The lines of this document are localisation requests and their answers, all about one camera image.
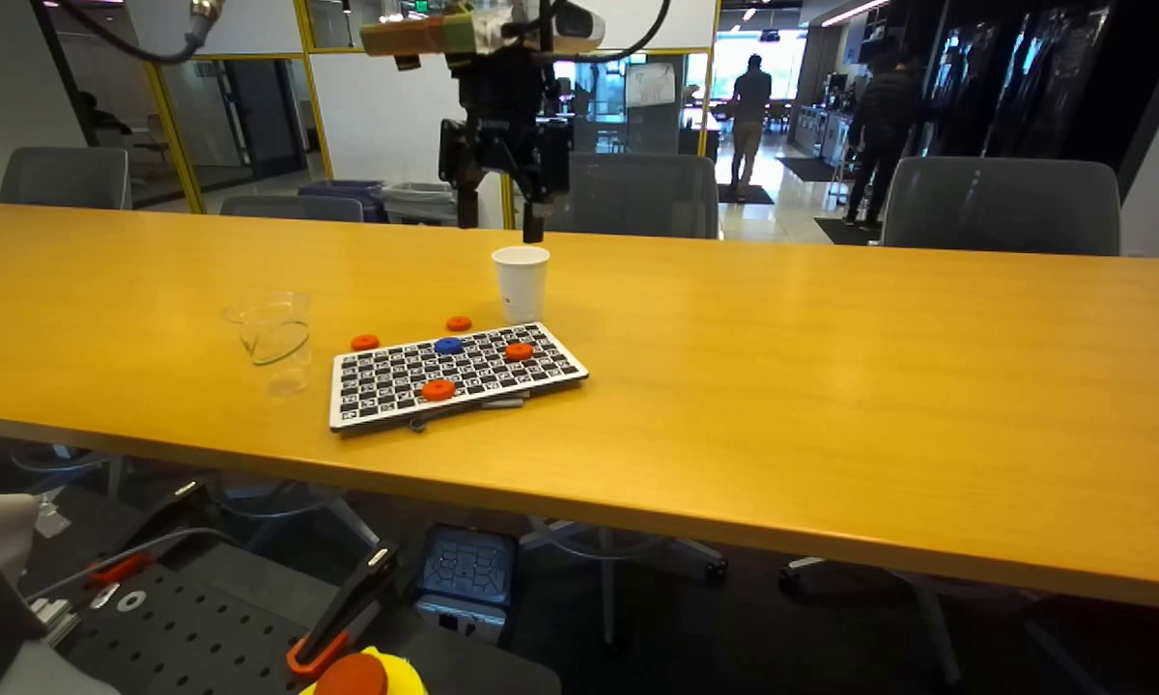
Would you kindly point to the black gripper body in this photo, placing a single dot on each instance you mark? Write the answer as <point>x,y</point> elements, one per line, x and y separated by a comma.
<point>502,118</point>

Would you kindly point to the orange disc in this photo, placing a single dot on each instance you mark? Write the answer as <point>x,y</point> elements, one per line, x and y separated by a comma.
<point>518,349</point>
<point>457,320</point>
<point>364,340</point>
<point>438,389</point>

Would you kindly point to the blue disc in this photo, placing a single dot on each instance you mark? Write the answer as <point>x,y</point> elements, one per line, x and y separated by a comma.
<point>448,345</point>

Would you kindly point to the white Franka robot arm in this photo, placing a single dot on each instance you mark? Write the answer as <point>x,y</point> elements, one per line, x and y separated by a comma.
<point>582,20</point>

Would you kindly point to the white paper cup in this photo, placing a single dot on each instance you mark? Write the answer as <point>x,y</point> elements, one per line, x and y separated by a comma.
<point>518,286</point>

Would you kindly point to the clear glass cup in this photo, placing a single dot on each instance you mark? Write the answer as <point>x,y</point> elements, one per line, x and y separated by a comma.
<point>272,336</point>

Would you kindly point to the checkered calibration board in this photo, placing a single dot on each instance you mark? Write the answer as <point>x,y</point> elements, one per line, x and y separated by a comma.
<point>398,389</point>

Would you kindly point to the dark floor mat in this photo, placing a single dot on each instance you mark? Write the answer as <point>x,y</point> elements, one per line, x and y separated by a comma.
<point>747,193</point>
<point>814,167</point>
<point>851,231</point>

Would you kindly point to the person in dark clothes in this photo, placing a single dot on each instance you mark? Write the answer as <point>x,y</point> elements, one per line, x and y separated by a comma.
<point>752,118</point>
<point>881,129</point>

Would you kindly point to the yellow framed glass partition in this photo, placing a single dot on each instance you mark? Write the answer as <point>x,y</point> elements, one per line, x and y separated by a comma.
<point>179,143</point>

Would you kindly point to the blue grey mesh box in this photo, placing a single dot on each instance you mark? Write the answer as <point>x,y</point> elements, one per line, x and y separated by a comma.
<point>465,574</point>

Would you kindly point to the yellow red emergency stop button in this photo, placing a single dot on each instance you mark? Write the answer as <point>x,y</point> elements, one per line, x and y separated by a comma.
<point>362,677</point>

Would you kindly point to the small red tool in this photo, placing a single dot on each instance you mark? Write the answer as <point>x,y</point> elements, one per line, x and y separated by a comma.
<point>118,570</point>

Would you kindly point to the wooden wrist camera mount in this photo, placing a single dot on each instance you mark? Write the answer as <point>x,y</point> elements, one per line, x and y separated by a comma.
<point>412,36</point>

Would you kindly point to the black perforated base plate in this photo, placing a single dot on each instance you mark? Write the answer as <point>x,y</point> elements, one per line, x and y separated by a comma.
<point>179,638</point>

